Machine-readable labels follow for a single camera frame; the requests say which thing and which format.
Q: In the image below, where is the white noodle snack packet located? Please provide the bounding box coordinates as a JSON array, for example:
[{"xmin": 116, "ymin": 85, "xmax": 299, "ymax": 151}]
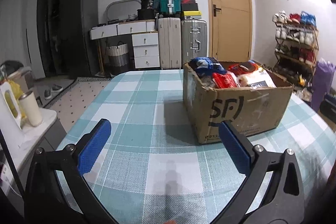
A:
[{"xmin": 238, "ymin": 68, "xmax": 277, "ymax": 88}]

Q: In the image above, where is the blue snack packet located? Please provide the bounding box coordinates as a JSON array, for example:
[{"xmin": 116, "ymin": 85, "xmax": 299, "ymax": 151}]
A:
[{"xmin": 190, "ymin": 57, "xmax": 227, "ymax": 78}]

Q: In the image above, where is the white side table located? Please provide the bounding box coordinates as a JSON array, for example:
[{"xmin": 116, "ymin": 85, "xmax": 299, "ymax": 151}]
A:
[{"xmin": 0, "ymin": 109, "xmax": 66, "ymax": 188}]

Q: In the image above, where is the yellow wooden door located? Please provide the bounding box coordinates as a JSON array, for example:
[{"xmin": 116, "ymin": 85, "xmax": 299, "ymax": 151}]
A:
[{"xmin": 203, "ymin": 0, "xmax": 253, "ymax": 62}]

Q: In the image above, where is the woven laundry basket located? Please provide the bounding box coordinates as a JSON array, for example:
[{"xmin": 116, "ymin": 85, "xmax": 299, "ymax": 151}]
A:
[{"xmin": 106, "ymin": 42, "xmax": 130, "ymax": 67}]

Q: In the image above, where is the red black shoe box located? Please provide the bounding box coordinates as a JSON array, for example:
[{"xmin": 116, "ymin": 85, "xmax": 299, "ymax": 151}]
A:
[{"xmin": 180, "ymin": 0, "xmax": 198, "ymax": 11}]

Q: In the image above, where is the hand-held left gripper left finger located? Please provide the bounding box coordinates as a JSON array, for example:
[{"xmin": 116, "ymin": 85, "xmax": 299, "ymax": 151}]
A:
[{"xmin": 24, "ymin": 119, "xmax": 118, "ymax": 224}]

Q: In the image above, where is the black storage box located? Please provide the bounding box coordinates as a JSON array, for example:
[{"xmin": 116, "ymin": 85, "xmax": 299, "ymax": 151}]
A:
[{"xmin": 137, "ymin": 9, "xmax": 159, "ymax": 22}]

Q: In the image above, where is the red white dotted packet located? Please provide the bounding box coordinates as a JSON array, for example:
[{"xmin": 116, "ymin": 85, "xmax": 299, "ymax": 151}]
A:
[{"xmin": 212, "ymin": 72, "xmax": 241, "ymax": 89}]

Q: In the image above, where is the beige suitcase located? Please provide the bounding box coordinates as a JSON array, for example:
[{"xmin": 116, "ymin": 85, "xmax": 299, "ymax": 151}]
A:
[{"xmin": 157, "ymin": 17, "xmax": 182, "ymax": 69}]

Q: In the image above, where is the silver suitcase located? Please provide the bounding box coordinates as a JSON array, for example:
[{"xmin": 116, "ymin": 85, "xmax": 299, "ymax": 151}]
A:
[{"xmin": 181, "ymin": 19, "xmax": 208, "ymax": 69}]

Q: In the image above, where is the red cone snack packet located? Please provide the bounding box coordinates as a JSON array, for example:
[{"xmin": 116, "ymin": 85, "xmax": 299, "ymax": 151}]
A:
[{"xmin": 228, "ymin": 62, "xmax": 259, "ymax": 75}]

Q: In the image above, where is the shoe rack with shoes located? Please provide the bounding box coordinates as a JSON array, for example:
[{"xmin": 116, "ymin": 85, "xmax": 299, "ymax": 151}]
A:
[{"xmin": 272, "ymin": 10, "xmax": 318, "ymax": 77}]

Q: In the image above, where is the wooden shoe rack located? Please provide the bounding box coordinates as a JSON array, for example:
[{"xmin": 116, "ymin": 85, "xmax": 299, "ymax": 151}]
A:
[{"xmin": 273, "ymin": 19, "xmax": 319, "ymax": 83}]

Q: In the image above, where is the purple bag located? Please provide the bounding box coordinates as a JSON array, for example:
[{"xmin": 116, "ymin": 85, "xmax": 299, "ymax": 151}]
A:
[{"xmin": 311, "ymin": 58, "xmax": 336, "ymax": 113}]

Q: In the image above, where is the dark wardrobe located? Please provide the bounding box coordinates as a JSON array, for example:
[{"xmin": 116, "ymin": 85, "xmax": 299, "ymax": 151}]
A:
[{"xmin": 37, "ymin": 0, "xmax": 79, "ymax": 75}]

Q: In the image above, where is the white kettle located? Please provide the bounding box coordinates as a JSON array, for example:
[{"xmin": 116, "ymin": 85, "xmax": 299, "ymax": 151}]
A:
[{"xmin": 0, "ymin": 80, "xmax": 25, "ymax": 135}]

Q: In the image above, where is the dotted floor rug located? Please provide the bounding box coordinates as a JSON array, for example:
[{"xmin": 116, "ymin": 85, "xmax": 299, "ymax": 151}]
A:
[{"xmin": 43, "ymin": 76, "xmax": 124, "ymax": 132}]

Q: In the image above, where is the white desk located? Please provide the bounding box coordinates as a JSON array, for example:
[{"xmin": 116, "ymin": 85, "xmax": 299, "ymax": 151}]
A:
[{"xmin": 90, "ymin": 20, "xmax": 159, "ymax": 75}]

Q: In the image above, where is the black paper bag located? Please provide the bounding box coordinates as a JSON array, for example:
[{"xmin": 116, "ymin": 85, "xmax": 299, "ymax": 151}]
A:
[{"xmin": 319, "ymin": 94, "xmax": 336, "ymax": 132}]

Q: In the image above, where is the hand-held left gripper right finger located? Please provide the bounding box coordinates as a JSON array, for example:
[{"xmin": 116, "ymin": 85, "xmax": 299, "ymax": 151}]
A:
[{"xmin": 210, "ymin": 121, "xmax": 306, "ymax": 224}]

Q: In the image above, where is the white power strip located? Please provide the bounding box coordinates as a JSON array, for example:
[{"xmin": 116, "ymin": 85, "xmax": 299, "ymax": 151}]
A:
[{"xmin": 0, "ymin": 164, "xmax": 13, "ymax": 184}]

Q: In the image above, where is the black yellow shoe box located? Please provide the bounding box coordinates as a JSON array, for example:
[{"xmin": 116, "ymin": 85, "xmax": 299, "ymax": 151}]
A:
[{"xmin": 183, "ymin": 10, "xmax": 203, "ymax": 20}]

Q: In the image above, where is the dark grey refrigerator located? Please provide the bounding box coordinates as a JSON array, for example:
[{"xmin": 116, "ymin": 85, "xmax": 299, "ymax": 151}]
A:
[{"xmin": 59, "ymin": 0, "xmax": 99, "ymax": 77}]

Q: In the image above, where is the white drawer cabinet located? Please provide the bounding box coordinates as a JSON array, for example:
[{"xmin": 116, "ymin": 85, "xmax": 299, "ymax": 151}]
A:
[{"xmin": 132, "ymin": 32, "xmax": 160, "ymax": 69}]

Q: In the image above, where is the cream cup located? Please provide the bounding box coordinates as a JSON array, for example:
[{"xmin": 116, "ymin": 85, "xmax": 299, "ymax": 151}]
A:
[{"xmin": 18, "ymin": 91, "xmax": 43, "ymax": 127}]

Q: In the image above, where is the brown cardboard box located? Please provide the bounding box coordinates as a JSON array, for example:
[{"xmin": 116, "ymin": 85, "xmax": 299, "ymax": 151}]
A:
[{"xmin": 183, "ymin": 61, "xmax": 294, "ymax": 144}]

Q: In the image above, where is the oval mirror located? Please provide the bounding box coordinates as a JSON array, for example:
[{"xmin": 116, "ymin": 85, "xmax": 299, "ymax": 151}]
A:
[{"xmin": 106, "ymin": 0, "xmax": 141, "ymax": 24}]

